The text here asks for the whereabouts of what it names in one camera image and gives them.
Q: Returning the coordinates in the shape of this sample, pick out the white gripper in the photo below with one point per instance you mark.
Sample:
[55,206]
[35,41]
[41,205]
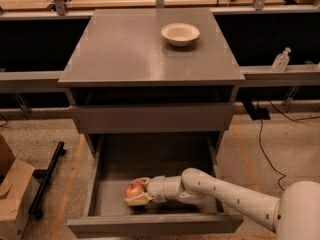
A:
[155,188]

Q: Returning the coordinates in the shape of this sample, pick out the red apple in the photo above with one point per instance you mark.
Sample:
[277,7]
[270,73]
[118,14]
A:
[133,189]

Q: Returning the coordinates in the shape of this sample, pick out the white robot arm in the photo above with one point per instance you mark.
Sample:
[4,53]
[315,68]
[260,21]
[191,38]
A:
[293,216]

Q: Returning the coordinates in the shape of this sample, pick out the open grey middle drawer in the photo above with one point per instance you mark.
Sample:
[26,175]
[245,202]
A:
[121,158]

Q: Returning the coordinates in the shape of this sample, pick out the closed grey top drawer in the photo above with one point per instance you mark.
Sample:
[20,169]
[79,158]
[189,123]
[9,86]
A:
[152,118]

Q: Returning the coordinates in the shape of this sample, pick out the grey drawer cabinet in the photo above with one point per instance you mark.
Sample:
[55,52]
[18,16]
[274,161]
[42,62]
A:
[152,95]

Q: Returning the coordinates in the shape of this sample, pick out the black metal stand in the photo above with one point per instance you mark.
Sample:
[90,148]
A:
[43,176]

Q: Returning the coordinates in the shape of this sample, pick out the brown cardboard box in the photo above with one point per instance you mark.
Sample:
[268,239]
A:
[17,191]

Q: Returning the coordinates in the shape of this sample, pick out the white paper bowl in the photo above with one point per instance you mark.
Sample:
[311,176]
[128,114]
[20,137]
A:
[180,34]

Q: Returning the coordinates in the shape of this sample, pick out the clear sanitizer bottle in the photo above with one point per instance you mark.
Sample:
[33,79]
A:
[281,61]

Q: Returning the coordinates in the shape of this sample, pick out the grey metal rail frame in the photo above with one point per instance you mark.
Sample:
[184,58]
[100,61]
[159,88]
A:
[33,80]

